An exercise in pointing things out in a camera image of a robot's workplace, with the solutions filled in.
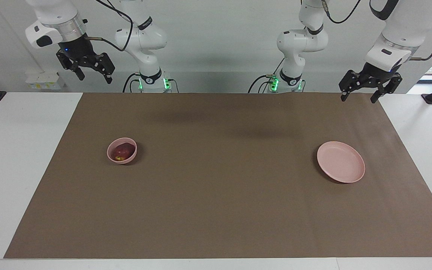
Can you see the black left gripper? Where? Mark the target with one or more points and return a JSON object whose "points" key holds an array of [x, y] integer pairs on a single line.
{"points": [[379, 73]]}

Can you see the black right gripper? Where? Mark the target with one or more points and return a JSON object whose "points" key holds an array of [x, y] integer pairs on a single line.
{"points": [[77, 50]]}

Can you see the dark red apple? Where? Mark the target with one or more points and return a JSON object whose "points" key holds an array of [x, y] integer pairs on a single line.
{"points": [[122, 152]]}

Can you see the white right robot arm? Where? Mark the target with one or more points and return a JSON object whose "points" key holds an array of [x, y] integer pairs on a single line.
{"points": [[143, 37]]}

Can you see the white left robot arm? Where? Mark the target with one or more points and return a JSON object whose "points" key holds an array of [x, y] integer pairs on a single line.
{"points": [[298, 41]]}

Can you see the pink plate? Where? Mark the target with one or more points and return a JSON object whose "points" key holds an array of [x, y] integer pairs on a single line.
{"points": [[340, 162]]}

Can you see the pink bowl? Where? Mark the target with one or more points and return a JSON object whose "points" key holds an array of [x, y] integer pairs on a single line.
{"points": [[111, 154]]}

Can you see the brown table mat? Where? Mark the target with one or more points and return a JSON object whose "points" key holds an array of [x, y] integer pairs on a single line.
{"points": [[216, 210]]}

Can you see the white wall socket boxes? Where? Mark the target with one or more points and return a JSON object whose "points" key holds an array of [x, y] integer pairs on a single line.
{"points": [[45, 80]]}

